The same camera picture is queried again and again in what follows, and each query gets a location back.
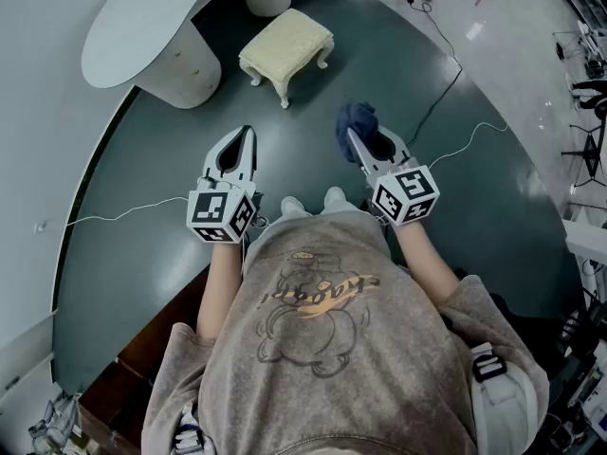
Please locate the dark blue cloth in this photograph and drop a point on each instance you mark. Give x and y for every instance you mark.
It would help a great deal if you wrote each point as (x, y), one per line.
(353, 116)

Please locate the white shoe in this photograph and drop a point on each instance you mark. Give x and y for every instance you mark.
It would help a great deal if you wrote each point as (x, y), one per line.
(334, 197)
(294, 205)

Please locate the person's left forearm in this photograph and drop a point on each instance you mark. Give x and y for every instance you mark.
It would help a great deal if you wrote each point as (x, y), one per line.
(220, 292)

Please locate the white curved table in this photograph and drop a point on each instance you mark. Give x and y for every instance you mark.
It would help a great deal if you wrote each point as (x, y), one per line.
(142, 17)

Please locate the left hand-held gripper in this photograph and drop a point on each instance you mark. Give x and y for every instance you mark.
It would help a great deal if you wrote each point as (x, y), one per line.
(213, 211)

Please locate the cream upholstered footstool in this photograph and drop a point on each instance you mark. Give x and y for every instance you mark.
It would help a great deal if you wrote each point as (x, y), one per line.
(284, 41)

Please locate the white side table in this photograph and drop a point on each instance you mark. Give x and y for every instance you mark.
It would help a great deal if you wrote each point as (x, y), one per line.
(588, 240)

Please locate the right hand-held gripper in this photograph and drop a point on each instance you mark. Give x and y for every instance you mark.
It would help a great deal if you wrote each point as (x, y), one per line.
(403, 197)

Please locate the person's right forearm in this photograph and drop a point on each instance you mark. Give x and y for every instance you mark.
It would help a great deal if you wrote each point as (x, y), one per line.
(422, 263)

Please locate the brown printed shirt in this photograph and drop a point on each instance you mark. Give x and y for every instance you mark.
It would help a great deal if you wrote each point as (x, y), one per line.
(332, 349)

